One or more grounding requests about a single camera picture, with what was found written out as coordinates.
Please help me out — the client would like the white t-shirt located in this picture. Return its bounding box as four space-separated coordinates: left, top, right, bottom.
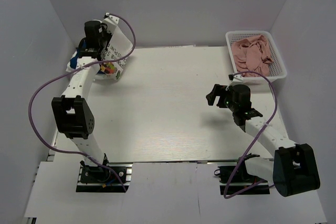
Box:
65 50 106 81
100 27 133 81

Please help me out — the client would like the blue t-shirt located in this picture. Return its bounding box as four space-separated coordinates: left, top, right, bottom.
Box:
69 38 85 69

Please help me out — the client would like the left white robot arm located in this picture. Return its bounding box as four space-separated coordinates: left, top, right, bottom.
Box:
51 20 111 182

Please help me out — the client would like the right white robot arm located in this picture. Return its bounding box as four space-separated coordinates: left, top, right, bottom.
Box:
206 84 321 198

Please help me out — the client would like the folded white t-shirt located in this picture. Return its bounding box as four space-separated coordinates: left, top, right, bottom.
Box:
65 50 106 81

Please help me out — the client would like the pink t-shirt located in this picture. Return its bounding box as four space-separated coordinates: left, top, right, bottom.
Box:
231 35 273 77

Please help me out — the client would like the white plastic basket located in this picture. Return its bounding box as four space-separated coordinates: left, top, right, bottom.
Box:
225 30 287 82

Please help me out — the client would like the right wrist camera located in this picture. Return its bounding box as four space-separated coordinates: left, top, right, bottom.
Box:
228 73 244 83

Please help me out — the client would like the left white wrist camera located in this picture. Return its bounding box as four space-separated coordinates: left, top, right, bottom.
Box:
101 13 120 34

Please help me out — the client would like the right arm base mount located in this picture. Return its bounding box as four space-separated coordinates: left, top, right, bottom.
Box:
214 165 270 195

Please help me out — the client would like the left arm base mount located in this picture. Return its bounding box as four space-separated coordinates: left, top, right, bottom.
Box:
76 161 133 193

